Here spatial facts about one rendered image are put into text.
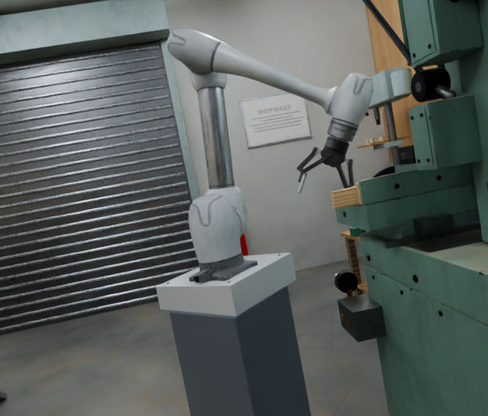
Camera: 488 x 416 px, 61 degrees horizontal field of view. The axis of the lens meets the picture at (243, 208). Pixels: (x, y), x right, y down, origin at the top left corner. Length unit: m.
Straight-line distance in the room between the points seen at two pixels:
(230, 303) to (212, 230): 0.24
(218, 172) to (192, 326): 0.56
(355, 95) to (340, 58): 2.97
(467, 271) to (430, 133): 0.25
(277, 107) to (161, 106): 1.09
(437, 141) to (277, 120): 3.27
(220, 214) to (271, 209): 2.65
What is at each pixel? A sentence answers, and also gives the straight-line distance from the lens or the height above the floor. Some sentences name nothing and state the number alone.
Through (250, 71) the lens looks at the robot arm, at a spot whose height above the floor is 1.34.
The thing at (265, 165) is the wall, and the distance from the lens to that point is 3.98.
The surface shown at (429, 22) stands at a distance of 0.81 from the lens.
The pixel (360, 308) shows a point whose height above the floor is 0.62.
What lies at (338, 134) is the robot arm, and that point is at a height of 1.09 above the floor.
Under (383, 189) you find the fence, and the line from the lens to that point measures 0.96.
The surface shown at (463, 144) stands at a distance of 0.84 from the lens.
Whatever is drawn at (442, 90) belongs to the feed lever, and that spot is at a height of 1.10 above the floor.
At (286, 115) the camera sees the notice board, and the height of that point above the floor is 1.49.
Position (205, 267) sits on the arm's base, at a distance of 1.39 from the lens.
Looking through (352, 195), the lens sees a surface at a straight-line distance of 0.97.
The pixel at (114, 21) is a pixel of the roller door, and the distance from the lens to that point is 3.94.
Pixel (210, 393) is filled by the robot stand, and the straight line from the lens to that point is 1.49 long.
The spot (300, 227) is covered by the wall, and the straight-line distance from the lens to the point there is 4.07.
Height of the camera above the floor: 1.02
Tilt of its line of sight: 5 degrees down
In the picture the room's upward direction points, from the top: 11 degrees counter-clockwise
